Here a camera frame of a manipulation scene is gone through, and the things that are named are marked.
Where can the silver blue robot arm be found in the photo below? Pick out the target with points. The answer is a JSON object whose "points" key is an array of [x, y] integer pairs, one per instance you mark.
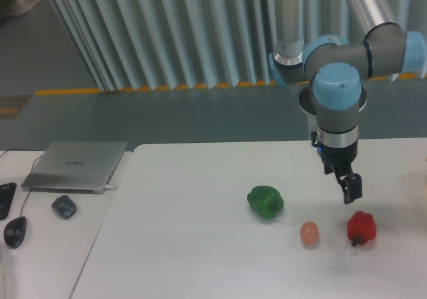
{"points": [[334, 69]]}

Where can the brown egg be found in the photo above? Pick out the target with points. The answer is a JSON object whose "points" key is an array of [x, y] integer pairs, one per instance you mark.
{"points": [[309, 233]]}

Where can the black keyboard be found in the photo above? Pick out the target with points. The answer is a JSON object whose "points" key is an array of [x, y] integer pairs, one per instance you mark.
{"points": [[7, 192]]}

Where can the dark grey earbuds case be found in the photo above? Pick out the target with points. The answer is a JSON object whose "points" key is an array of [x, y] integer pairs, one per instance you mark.
{"points": [[64, 206]]}

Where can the green bell pepper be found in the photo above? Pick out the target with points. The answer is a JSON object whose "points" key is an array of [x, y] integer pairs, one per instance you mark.
{"points": [[265, 201]]}

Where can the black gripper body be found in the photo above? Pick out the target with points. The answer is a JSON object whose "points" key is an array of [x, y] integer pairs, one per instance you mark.
{"points": [[340, 158]]}

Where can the black computer mouse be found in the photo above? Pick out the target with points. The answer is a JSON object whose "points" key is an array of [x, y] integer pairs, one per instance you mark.
{"points": [[15, 231]]}

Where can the grey corrugated partition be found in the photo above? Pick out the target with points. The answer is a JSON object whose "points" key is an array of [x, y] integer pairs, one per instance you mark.
{"points": [[194, 43]]}

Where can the red bell pepper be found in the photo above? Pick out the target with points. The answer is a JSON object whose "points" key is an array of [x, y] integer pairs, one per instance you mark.
{"points": [[361, 228]]}

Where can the silver closed laptop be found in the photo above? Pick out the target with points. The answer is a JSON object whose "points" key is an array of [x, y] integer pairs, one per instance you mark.
{"points": [[75, 166]]}

